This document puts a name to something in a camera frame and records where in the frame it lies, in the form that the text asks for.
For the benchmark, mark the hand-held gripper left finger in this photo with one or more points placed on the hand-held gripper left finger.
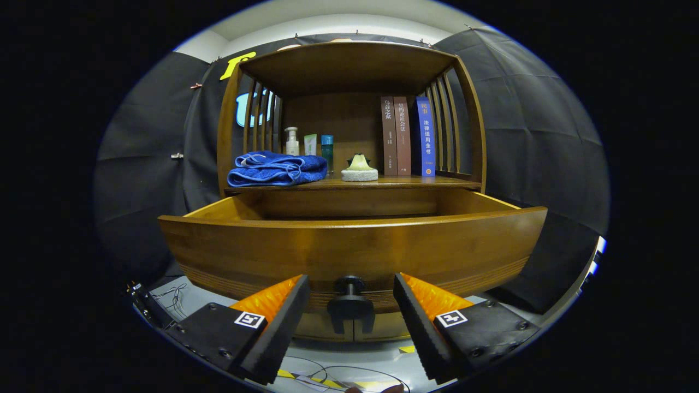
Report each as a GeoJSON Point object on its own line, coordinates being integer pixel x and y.
{"type": "Point", "coordinates": [281, 333]}

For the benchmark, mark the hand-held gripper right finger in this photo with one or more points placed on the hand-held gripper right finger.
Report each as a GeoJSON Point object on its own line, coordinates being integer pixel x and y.
{"type": "Point", "coordinates": [421, 333]}

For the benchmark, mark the wooden drawer with black knob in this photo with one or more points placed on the wooden drawer with black knob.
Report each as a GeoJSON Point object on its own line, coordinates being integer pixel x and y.
{"type": "Point", "coordinates": [355, 251]}

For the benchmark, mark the wooden cabinet door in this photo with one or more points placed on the wooden cabinet door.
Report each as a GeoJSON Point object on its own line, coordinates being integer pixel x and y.
{"type": "Point", "coordinates": [390, 328]}
{"type": "Point", "coordinates": [313, 328]}

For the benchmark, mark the wooden cabinet countertop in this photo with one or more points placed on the wooden cabinet countertop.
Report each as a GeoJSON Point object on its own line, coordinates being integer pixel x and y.
{"type": "Point", "coordinates": [415, 181]}

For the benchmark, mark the brown wooden cabinet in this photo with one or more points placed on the brown wooden cabinet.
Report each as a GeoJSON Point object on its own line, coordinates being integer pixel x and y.
{"type": "Point", "coordinates": [338, 68]}

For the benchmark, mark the small yellow floor tape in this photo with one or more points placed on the small yellow floor tape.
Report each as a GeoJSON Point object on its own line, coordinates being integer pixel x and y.
{"type": "Point", "coordinates": [407, 349]}

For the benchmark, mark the yellow black striped floor tape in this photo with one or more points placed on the yellow black striped floor tape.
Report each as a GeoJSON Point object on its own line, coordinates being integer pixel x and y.
{"type": "Point", "coordinates": [327, 383]}

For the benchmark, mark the black electronics box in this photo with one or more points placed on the black electronics box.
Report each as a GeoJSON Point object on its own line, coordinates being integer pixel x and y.
{"type": "Point", "coordinates": [147, 308]}

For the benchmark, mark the folded blue towel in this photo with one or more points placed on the folded blue towel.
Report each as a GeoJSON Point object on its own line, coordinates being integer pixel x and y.
{"type": "Point", "coordinates": [273, 169]}

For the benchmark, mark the dark blue lidded teacup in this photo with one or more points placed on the dark blue lidded teacup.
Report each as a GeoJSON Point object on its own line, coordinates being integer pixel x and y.
{"type": "Point", "coordinates": [349, 163]}

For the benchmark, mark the teal bottle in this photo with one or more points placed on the teal bottle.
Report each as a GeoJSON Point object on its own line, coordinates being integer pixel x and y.
{"type": "Point", "coordinates": [327, 153]}

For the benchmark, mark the white panel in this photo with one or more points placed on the white panel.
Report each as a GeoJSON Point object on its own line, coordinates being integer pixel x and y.
{"type": "Point", "coordinates": [594, 262]}

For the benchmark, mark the white pump bottle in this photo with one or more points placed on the white pump bottle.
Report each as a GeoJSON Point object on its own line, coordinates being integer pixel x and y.
{"type": "Point", "coordinates": [292, 146]}

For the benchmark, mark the white green tube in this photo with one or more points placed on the white green tube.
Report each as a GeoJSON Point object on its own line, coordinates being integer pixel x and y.
{"type": "Point", "coordinates": [310, 145]}

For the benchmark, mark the blue book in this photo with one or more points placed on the blue book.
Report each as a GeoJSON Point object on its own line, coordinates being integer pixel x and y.
{"type": "Point", "coordinates": [425, 136]}

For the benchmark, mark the reddish brown book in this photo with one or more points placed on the reddish brown book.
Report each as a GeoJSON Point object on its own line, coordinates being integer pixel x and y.
{"type": "Point", "coordinates": [403, 136]}

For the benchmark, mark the dark brown book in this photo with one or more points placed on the dark brown book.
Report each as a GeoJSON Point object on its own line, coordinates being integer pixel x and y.
{"type": "Point", "coordinates": [389, 136]}

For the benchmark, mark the black backdrop cloth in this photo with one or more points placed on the black backdrop cloth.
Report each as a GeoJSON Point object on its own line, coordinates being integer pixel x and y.
{"type": "Point", "coordinates": [546, 147]}

